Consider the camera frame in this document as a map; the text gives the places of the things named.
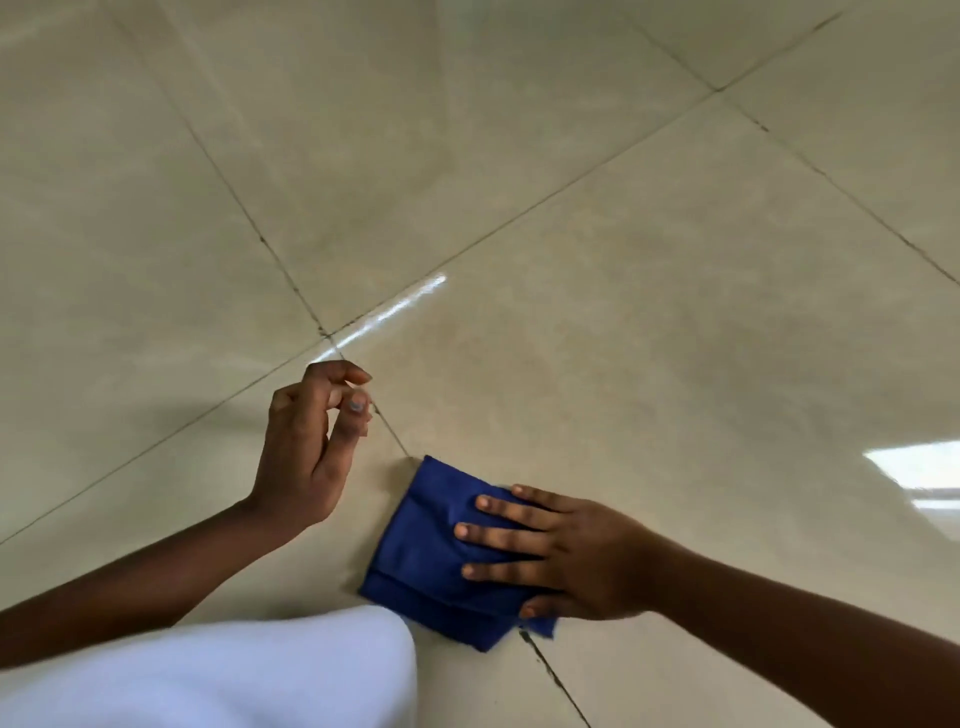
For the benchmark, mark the blue cloth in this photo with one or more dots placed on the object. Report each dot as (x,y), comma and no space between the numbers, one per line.
(424,555)

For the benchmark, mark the person's right hand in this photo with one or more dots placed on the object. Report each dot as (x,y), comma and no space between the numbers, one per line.
(600,559)

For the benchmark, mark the person's left hand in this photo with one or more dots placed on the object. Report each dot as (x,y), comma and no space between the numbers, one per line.
(296,457)

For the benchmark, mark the person's right thumb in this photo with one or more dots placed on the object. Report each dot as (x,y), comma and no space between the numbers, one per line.
(544,606)

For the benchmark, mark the person's left thumb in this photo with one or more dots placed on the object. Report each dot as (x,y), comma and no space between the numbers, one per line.
(346,435)

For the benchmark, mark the person's right little finger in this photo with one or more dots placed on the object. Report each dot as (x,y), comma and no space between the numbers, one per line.
(540,496)

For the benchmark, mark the white clothing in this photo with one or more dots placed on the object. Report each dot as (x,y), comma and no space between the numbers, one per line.
(225,671)

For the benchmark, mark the person's right middle finger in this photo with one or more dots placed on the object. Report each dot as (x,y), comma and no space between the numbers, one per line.
(502,537)

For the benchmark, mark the person's right forearm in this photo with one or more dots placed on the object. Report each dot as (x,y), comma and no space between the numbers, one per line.
(810,645)

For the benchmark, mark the person's left forearm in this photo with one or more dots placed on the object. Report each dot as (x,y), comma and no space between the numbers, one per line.
(142,581)

